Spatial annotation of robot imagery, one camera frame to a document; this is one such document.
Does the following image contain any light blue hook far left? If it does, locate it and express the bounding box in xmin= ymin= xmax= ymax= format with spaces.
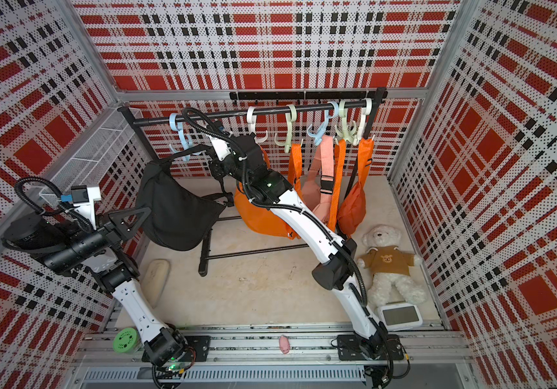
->
xmin=169 ymin=113 xmax=194 ymax=151

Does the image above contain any orange bag with black trim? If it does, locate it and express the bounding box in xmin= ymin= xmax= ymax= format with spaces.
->
xmin=287 ymin=144 xmax=303 ymax=195

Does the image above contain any white hook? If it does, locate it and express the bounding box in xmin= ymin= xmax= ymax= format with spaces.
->
xmin=246 ymin=106 xmax=269 ymax=144
xmin=352 ymin=97 xmax=372 ymax=146

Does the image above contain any white wire mesh basket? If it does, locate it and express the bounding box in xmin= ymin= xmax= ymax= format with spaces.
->
xmin=47 ymin=107 xmax=148 ymax=212

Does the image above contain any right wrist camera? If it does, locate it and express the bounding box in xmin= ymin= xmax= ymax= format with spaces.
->
xmin=209 ymin=136 xmax=231 ymax=161

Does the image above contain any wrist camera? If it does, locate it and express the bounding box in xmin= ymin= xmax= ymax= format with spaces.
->
xmin=209 ymin=136 xmax=231 ymax=161
xmin=60 ymin=186 xmax=102 ymax=230

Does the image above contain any black wall hook strip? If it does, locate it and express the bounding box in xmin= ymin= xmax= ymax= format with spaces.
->
xmin=229 ymin=90 xmax=377 ymax=100

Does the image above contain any white teddy bear brown shirt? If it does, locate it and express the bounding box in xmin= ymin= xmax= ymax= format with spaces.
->
xmin=357 ymin=225 xmax=428 ymax=308

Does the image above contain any white tablet device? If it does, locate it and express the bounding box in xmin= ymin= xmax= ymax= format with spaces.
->
xmin=377 ymin=302 xmax=423 ymax=332

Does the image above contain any small pink object on rail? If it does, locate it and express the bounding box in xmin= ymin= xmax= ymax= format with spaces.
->
xmin=278 ymin=335 xmax=291 ymax=355

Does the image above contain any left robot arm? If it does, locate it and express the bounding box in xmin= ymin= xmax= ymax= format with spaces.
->
xmin=1 ymin=177 xmax=192 ymax=369

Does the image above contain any green hook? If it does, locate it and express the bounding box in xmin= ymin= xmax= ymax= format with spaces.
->
xmin=334 ymin=100 xmax=358 ymax=144
xmin=273 ymin=104 xmax=299 ymax=154

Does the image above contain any pink bag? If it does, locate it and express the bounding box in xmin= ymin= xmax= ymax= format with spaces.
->
xmin=302 ymin=136 xmax=334 ymax=223

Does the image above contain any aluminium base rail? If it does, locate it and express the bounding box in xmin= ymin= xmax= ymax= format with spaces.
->
xmin=64 ymin=325 xmax=479 ymax=388

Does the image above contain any green round object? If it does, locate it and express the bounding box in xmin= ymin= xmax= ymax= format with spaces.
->
xmin=112 ymin=327 xmax=142 ymax=353

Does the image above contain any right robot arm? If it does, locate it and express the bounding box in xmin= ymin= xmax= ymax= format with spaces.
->
xmin=181 ymin=108 xmax=392 ymax=361

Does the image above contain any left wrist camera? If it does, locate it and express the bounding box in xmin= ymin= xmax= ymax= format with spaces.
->
xmin=60 ymin=186 xmax=102 ymax=230

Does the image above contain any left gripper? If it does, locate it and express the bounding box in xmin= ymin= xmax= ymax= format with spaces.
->
xmin=42 ymin=207 xmax=153 ymax=277

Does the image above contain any black garment rack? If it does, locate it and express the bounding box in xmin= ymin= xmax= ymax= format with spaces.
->
xmin=117 ymin=87 xmax=389 ymax=277

